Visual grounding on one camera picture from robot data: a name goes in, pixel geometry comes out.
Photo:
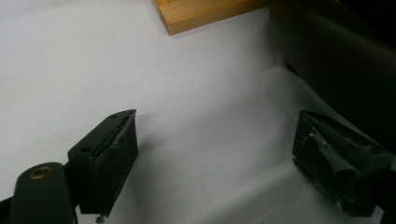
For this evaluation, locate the black slipper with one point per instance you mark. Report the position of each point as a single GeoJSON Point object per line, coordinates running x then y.
{"type": "Point", "coordinates": [342, 62]}

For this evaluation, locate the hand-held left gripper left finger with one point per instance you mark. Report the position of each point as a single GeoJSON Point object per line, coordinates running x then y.
{"type": "Point", "coordinates": [106, 161]}

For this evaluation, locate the wooden shoe rack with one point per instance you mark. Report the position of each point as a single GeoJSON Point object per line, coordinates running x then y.
{"type": "Point", "coordinates": [199, 14]}

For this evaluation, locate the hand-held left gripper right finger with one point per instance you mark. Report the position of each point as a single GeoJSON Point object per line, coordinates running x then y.
{"type": "Point", "coordinates": [336, 161]}

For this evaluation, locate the white table mat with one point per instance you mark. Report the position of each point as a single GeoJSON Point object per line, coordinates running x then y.
{"type": "Point", "coordinates": [199, 102]}

